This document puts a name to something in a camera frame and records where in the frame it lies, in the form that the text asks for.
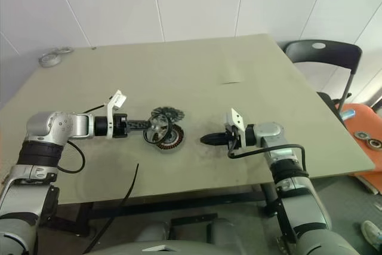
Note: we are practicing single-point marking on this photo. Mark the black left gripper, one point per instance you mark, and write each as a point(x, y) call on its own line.
point(120, 128)

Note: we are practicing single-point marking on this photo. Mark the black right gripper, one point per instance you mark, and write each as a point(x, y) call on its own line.
point(234, 141)

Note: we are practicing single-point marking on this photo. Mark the silver spoked rotor wheel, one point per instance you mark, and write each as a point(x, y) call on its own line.
point(154, 127)

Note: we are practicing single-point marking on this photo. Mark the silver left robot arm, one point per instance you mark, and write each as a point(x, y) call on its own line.
point(44, 123)

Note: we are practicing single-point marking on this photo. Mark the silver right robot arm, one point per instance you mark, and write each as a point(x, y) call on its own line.
point(301, 195)

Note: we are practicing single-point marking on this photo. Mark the black flat bar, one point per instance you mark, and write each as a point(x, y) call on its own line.
point(194, 220)

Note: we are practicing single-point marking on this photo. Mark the blue plastic bottle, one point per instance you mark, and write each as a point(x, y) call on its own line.
point(347, 114)

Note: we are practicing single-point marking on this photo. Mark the black folding chair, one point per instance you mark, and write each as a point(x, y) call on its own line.
point(328, 52)

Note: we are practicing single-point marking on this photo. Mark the orange cloth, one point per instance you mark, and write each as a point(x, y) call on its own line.
point(367, 117)

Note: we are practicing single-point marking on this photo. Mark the metal ball bearing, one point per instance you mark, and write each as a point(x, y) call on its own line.
point(374, 143)

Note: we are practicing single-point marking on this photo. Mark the grey sneaker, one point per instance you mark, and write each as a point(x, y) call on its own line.
point(371, 234)

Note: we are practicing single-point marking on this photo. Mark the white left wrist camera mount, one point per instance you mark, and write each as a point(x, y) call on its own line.
point(119, 98)

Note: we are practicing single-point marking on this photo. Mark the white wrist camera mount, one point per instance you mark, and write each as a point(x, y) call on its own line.
point(119, 98)
point(237, 117)

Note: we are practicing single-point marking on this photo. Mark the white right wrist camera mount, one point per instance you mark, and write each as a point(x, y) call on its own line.
point(237, 117)

